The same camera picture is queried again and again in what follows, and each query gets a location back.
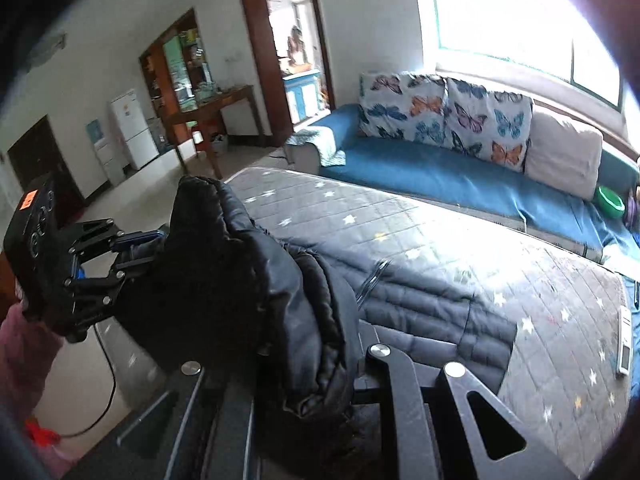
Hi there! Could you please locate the black puffer jacket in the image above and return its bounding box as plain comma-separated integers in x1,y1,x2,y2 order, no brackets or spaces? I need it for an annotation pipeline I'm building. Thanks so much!
115,177,516,479

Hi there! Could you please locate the pink sleeved left forearm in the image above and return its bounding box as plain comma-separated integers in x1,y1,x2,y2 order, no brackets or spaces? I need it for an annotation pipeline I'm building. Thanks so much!
1,302,63,424

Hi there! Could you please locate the white refrigerator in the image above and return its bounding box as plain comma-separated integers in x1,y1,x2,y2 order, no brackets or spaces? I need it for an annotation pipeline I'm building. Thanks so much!
110,90,160,170

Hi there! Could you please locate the wooden desk table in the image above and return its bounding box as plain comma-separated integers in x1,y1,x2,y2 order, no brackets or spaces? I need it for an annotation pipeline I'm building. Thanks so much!
164,84,267,180

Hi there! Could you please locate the wooden display cabinet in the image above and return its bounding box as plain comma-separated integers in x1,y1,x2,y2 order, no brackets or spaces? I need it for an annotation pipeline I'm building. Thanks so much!
139,9,219,148

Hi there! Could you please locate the left butterfly pillow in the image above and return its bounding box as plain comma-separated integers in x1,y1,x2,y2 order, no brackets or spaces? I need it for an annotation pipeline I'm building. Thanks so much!
359,73,447,146

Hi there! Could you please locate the butterfly pillow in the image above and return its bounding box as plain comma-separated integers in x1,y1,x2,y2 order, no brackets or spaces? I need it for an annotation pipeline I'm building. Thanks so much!
359,73,447,146
444,78,534,172

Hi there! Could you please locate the right butterfly pillow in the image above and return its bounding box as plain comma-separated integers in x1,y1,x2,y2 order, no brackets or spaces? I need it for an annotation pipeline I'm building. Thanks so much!
444,78,534,172

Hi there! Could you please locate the beige plain pillow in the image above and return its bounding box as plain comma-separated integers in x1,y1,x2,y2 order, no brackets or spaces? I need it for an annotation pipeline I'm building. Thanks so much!
524,106,603,200

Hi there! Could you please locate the blue sofa bench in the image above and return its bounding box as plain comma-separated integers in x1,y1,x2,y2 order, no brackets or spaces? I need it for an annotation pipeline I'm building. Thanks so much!
284,104,639,280

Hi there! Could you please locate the green plastic basin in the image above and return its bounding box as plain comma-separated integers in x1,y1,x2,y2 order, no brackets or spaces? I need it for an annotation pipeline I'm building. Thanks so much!
593,185,626,219

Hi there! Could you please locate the white remote control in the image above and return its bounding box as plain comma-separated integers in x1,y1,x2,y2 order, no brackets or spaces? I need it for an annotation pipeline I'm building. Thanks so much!
616,307,632,376

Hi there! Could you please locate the black cable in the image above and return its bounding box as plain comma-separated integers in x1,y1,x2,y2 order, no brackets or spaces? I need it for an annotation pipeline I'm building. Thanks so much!
56,324,120,438

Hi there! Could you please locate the brown door frame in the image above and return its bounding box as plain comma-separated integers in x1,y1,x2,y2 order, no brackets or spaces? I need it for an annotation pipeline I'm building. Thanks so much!
236,0,336,149

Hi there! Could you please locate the window with green frame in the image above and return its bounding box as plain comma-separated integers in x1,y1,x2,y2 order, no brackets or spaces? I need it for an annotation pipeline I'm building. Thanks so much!
434,0,623,110

